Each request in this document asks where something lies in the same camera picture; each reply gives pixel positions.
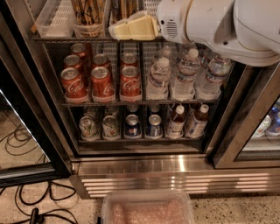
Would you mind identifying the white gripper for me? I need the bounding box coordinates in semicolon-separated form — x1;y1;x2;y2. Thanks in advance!
108;0;193;44

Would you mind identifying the tall orange gold can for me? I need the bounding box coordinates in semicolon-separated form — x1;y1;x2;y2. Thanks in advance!
110;0;138;24

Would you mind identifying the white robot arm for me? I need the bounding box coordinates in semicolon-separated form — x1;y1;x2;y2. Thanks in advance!
108;0;280;67

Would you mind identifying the coca-cola can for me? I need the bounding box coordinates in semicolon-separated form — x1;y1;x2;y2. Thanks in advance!
120;66;141;97
70;43;90;62
63;54;84;74
60;67;88;98
92;53;111;70
121;53;138;67
91;66;114;98

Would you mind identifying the tall orange can left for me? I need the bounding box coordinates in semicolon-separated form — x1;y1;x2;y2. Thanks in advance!
71;0;106;25

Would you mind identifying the front right Coca-Cola can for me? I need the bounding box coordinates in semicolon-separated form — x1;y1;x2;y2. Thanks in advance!
120;66;141;97

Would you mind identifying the rear left Coca-Cola can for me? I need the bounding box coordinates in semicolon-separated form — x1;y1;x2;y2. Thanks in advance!
70;43;90;62

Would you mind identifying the front middle Coca-Cola can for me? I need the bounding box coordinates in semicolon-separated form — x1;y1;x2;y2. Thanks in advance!
91;66;114;98

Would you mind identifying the front left Coca-Cola can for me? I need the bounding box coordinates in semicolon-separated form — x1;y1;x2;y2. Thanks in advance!
60;67;88;98

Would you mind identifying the front left Pepsi can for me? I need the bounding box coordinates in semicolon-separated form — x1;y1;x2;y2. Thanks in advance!
124;114;141;139

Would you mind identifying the pepsi can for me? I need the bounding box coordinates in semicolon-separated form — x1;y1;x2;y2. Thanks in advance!
146;115;163;139
124;114;141;139

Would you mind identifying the front right Pepsi can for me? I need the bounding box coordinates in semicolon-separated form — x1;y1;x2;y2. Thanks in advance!
146;115;163;139

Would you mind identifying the front right green soda can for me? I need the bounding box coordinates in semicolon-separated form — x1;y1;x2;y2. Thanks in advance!
102;115;120;140

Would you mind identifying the green soda can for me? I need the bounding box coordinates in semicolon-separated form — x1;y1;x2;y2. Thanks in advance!
102;115;120;140
79;116;99;141

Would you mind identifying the front left green soda can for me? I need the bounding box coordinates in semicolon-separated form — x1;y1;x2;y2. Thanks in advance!
79;116;99;141

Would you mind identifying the steel fridge base grille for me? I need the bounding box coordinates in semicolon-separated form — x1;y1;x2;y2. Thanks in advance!
70;155;280;199

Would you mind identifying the open glass fridge door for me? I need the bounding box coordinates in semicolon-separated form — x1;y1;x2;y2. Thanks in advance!
0;59;70;188

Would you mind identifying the right fridge glass door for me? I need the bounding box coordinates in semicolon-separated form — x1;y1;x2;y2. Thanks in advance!
213;63;280;169

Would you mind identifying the blue can behind door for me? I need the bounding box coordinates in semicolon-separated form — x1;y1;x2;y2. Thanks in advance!
265;101;280;137

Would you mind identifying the empty white tray middle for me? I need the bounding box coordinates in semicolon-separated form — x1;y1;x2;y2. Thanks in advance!
140;0;161;16

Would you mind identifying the empty white tray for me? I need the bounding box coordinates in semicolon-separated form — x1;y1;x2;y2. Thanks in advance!
35;0;75;38
140;0;161;16

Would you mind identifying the rear left water bottle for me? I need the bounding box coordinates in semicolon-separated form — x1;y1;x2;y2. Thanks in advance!
154;45;172;61

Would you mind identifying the water bottle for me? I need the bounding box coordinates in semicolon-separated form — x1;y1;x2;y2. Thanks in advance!
195;54;232;100
146;57;172;100
171;48;200;102
154;45;172;61

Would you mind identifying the front left water bottle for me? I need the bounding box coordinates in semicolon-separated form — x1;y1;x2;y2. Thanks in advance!
146;57;172;100

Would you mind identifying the empty white tray left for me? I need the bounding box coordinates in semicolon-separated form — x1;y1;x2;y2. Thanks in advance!
35;0;75;38

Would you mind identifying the front middle water bottle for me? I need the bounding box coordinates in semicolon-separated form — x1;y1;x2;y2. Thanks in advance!
171;48;200;102

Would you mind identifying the front right water bottle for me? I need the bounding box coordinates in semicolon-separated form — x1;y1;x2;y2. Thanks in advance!
195;54;232;100

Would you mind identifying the left brown tea bottle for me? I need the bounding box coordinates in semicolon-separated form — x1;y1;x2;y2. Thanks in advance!
165;105;186;139

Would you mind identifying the brown tea bottle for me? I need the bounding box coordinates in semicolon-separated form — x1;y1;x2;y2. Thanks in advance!
185;104;209;138
165;105;186;139

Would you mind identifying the right brown tea bottle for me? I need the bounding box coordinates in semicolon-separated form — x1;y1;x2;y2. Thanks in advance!
185;104;209;138

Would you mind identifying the clear plastic bin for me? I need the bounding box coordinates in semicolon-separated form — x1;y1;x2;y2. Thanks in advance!
101;189;195;224

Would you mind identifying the middle wire shelf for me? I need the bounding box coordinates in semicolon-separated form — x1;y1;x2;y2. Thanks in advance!
62;99;219;107

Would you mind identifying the wire shelf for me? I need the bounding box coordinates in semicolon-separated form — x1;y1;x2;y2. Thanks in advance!
32;36;170;44
62;99;219;107

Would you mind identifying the top wire shelf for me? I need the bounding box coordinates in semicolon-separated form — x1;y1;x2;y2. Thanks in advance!
32;36;170;44

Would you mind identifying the black floor cable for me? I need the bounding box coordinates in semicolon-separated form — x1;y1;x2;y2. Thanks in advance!
0;181;80;224

